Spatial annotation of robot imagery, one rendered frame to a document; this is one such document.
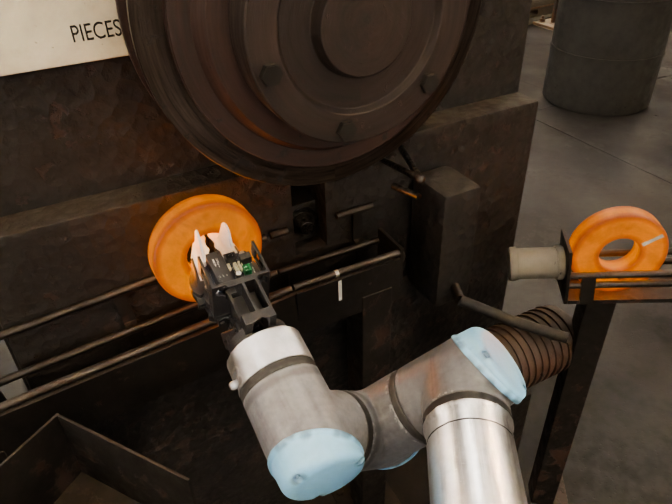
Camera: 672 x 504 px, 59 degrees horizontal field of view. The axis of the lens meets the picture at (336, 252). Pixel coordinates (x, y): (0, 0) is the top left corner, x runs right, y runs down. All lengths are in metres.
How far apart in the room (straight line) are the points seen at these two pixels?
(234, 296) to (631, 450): 1.26
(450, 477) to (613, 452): 1.18
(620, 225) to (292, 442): 0.66
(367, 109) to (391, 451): 0.40
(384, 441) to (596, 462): 1.05
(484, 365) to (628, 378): 1.32
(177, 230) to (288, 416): 0.30
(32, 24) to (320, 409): 0.55
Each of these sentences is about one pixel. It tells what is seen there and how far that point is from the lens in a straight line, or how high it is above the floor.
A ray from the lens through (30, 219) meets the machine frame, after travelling 0.90.
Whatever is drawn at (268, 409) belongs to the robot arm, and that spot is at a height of 0.81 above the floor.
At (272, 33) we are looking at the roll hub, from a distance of 0.66.
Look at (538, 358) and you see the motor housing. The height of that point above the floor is 0.50.
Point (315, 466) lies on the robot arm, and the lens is 0.60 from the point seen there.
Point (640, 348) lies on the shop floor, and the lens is 2.03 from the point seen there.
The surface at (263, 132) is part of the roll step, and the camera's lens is 0.74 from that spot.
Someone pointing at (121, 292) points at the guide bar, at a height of 0.74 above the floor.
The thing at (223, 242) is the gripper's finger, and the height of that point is 0.85.
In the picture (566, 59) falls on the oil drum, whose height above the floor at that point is 0.27.
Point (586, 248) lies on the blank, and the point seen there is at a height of 0.72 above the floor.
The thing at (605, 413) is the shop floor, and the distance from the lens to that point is 1.80.
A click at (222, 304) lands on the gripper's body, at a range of 0.71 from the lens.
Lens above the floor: 1.29
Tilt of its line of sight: 35 degrees down
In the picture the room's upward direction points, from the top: 2 degrees counter-clockwise
